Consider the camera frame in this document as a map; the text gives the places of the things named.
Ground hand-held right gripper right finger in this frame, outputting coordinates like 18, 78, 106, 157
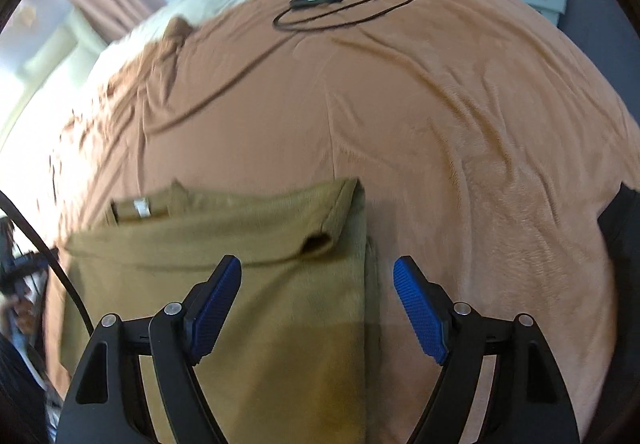
392, 254, 582, 444

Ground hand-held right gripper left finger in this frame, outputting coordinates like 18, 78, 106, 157
55, 254, 244, 444

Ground olive printed t-shirt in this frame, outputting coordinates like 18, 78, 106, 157
59, 176, 382, 444

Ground person's left hand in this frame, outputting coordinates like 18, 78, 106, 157
2, 295, 40, 341

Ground dark cloth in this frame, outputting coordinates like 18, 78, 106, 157
0, 334, 53, 444

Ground peach plush blanket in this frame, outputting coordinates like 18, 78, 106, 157
42, 0, 637, 444

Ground white cushioned bench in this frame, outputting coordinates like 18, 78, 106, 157
0, 3, 113, 152

